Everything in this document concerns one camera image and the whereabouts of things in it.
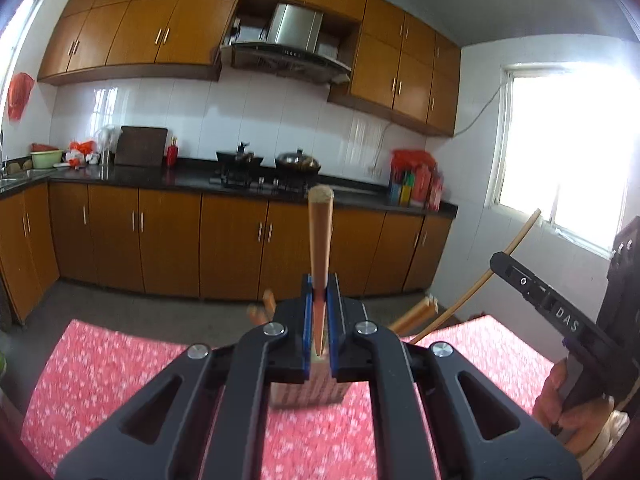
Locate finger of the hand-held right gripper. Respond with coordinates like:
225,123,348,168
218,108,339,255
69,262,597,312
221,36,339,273
490,252,608,361

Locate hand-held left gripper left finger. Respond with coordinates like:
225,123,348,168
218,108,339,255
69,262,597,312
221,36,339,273
55,274,313,480

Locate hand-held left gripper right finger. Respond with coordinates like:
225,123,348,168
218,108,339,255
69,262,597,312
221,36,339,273
327,274,583,480

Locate pair of bamboo chopsticks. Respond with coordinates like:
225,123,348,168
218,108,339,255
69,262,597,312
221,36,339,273
400,299,441,333

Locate person's right forearm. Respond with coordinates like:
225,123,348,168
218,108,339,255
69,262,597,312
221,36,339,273
575,407,633,468

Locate person's right hand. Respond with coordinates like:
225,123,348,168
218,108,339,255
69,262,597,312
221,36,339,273
532,360,616,453

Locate gas stove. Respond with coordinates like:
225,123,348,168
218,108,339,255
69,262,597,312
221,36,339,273
215,170,323,195

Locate bright window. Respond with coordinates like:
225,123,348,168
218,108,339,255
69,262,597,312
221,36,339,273
492,60,640,261

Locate wok with lid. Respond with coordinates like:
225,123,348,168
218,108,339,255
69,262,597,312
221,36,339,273
275,148,322,176

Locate long wooden base cabinets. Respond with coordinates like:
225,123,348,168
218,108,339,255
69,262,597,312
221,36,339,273
47,182,453,301

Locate seasoning bottles with red bag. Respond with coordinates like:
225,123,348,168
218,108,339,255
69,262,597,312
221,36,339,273
389,149,445,211

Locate black wok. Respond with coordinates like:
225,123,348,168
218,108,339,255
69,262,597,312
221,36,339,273
216,141,265,167

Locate red floral tablecloth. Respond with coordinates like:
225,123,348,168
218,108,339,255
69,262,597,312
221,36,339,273
20,315,576,480

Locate black kitchen countertop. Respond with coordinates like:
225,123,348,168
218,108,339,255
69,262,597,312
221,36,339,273
0,157,458,218

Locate dark cutting board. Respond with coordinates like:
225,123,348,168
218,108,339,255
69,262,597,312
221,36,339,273
114,126,169,167

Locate red and white plastic bags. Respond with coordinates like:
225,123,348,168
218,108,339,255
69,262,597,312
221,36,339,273
66,140,101,167

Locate wooden sink base cabinet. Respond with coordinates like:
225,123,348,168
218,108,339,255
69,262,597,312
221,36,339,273
0,182,61,323

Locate steel range hood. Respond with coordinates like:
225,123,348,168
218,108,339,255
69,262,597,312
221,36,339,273
220,2,352,86

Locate green basin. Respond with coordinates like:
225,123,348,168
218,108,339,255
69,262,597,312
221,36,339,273
30,150,64,170

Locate hanging red plastic bag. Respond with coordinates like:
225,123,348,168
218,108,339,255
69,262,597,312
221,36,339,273
7,72,35,122

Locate small side window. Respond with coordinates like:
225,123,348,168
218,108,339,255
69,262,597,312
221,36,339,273
0,0,46,53

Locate white wall cable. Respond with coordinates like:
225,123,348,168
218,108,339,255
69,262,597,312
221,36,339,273
452,82,503,137

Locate wooden wall cabinets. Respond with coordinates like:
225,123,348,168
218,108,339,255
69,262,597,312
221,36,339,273
37,0,461,137

